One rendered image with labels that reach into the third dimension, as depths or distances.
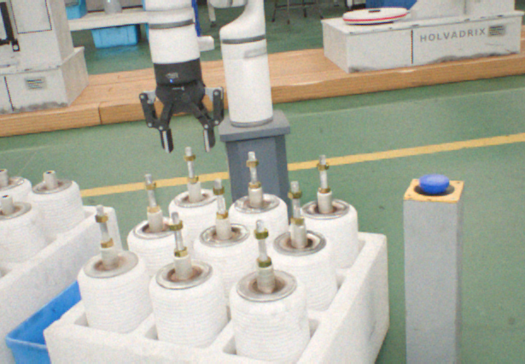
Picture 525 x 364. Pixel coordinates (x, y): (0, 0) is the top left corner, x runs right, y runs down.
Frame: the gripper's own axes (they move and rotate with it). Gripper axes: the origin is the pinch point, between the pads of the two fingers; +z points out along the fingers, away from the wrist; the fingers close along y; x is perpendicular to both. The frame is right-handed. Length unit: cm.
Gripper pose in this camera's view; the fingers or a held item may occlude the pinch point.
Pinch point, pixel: (188, 143)
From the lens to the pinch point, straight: 103.0
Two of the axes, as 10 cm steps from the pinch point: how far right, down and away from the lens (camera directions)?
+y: 9.8, -0.1, -2.1
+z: 0.9, 9.3, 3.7
